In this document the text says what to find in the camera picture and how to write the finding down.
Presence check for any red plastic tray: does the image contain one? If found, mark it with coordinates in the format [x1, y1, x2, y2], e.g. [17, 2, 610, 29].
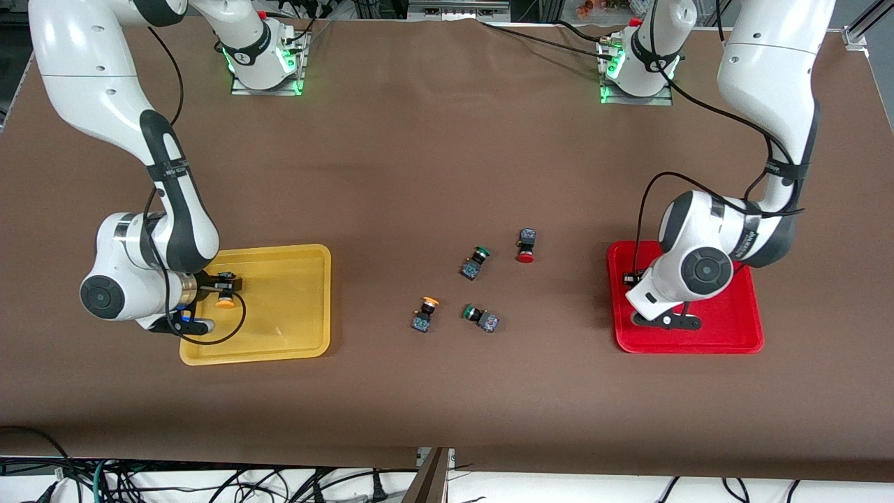
[607, 241, 765, 355]

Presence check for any yellow plastic tray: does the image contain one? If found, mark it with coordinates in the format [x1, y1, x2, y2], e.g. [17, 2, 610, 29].
[179, 244, 332, 366]

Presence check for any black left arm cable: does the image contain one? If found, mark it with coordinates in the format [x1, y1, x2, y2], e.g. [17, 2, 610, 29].
[636, 0, 806, 280]

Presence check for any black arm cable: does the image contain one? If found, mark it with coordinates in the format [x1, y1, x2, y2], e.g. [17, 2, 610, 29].
[636, 0, 806, 280]
[143, 27, 185, 280]

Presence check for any green push button switch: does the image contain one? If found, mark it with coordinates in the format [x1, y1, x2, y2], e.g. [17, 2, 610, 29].
[460, 246, 491, 282]
[462, 304, 500, 334]

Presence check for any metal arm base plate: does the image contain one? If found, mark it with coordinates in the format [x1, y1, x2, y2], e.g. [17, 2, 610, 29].
[599, 80, 675, 107]
[230, 66, 306, 96]

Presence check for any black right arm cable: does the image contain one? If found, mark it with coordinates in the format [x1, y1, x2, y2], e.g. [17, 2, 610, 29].
[143, 27, 185, 280]

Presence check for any black plug cable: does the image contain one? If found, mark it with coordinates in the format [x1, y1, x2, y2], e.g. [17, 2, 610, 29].
[363, 469, 390, 503]

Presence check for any aluminium frame profile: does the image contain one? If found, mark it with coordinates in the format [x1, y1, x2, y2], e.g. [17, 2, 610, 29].
[842, 0, 894, 51]

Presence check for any metal rail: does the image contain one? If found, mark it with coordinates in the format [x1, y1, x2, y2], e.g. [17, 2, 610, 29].
[407, 0, 512, 23]

